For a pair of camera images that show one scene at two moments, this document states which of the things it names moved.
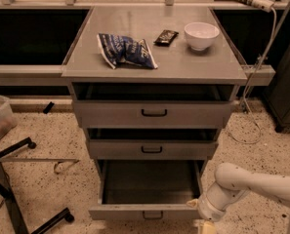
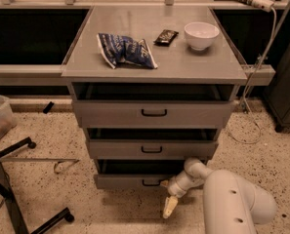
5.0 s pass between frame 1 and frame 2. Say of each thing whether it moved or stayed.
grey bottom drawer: moved
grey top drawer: stayed
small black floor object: stayed
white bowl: stayed
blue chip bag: stayed
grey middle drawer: stayed
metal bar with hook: stayed
